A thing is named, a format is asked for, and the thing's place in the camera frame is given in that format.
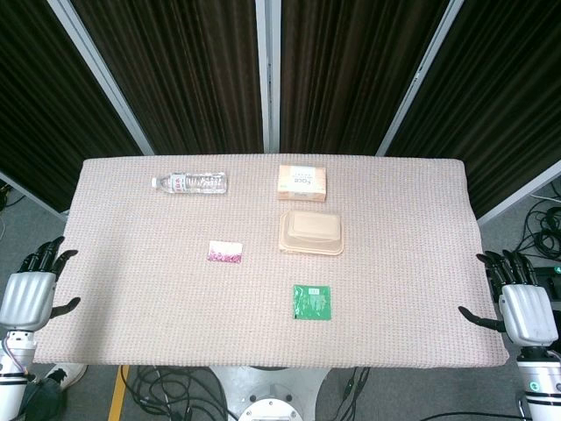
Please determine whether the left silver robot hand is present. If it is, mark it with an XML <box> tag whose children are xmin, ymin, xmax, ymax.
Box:
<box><xmin>0</xmin><ymin>236</ymin><xmax>82</xmax><ymax>331</ymax></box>

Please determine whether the grey metal frame bar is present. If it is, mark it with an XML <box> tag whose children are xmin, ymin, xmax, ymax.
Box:
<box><xmin>476</xmin><ymin>159</ymin><xmax>561</xmax><ymax>226</ymax></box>
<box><xmin>0</xmin><ymin>170</ymin><xmax>69</xmax><ymax>220</ymax></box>

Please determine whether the orange cardboard box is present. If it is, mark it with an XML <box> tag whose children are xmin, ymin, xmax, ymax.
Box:
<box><xmin>276</xmin><ymin>164</ymin><xmax>328</xmax><ymax>203</ymax></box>

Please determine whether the beige lidded takeaway box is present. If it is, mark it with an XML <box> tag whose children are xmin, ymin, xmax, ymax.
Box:
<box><xmin>278</xmin><ymin>209</ymin><xmax>345</xmax><ymax>257</ymax></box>

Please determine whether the white sneaker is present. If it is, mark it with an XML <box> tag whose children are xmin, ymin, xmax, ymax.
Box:
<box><xmin>46</xmin><ymin>362</ymin><xmax>88</xmax><ymax>392</ymax></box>

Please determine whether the green foil sachet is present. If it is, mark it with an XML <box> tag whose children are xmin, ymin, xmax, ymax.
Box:
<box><xmin>292</xmin><ymin>283</ymin><xmax>333</xmax><ymax>321</ymax></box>

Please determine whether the pink woven tablecloth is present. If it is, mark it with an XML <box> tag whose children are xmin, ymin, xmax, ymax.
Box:
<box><xmin>32</xmin><ymin>155</ymin><xmax>510</xmax><ymax>368</ymax></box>

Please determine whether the black floor cable bundle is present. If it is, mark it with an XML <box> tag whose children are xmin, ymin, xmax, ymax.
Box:
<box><xmin>0</xmin><ymin>183</ymin><xmax>23</xmax><ymax>214</ymax></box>
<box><xmin>121</xmin><ymin>366</ymin><xmax>230</xmax><ymax>421</ymax></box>
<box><xmin>516</xmin><ymin>182</ymin><xmax>561</xmax><ymax>264</ymax></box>

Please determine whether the black power strip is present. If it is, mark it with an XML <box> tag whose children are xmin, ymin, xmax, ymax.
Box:
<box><xmin>532</xmin><ymin>264</ymin><xmax>561</xmax><ymax>304</ymax></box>

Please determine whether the clear plastic water bottle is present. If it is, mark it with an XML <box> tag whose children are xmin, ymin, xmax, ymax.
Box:
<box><xmin>151</xmin><ymin>171</ymin><xmax>229</xmax><ymax>195</ymax></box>

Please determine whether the dark brown curtain panel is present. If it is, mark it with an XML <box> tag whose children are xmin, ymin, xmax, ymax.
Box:
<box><xmin>72</xmin><ymin>0</ymin><xmax>264</xmax><ymax>155</ymax></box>
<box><xmin>0</xmin><ymin>0</ymin><xmax>144</xmax><ymax>212</ymax></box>
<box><xmin>280</xmin><ymin>0</ymin><xmax>451</xmax><ymax>155</ymax></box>
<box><xmin>385</xmin><ymin>0</ymin><xmax>561</xmax><ymax>219</ymax></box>

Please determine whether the pink white snack packet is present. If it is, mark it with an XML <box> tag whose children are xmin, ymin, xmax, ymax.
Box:
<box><xmin>206</xmin><ymin>239</ymin><xmax>245</xmax><ymax>264</ymax></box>

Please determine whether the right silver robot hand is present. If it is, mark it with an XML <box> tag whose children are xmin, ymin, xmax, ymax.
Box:
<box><xmin>458</xmin><ymin>249</ymin><xmax>561</xmax><ymax>347</ymax></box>

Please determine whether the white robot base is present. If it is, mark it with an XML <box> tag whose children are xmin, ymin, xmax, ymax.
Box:
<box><xmin>209</xmin><ymin>366</ymin><xmax>334</xmax><ymax>421</ymax></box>

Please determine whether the grey metal frame post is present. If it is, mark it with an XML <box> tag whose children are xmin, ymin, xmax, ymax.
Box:
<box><xmin>375</xmin><ymin>0</ymin><xmax>465</xmax><ymax>157</ymax></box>
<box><xmin>255</xmin><ymin>0</ymin><xmax>281</xmax><ymax>154</ymax></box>
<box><xmin>46</xmin><ymin>0</ymin><xmax>155</xmax><ymax>157</ymax></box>

